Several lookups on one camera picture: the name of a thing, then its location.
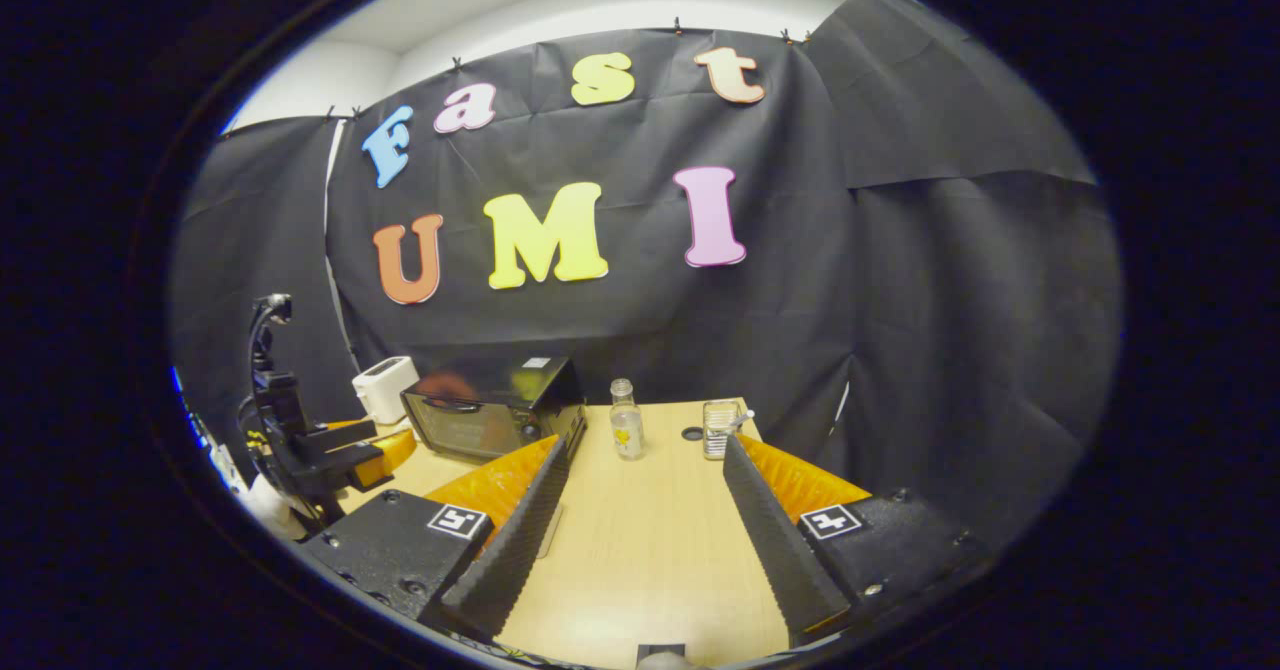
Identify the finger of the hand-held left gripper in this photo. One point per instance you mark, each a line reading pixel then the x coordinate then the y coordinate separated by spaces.
pixel 385 458
pixel 345 435

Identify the white toaster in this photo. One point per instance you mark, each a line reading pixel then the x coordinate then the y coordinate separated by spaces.
pixel 385 385

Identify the black electric oven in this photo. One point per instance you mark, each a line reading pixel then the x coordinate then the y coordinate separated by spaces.
pixel 480 420

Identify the clear glass bottle yellow label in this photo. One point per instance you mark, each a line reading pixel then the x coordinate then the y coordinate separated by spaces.
pixel 627 430

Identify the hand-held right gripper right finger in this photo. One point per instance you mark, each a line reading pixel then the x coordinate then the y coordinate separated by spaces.
pixel 780 550

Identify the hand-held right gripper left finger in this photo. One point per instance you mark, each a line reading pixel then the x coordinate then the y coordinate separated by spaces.
pixel 510 550

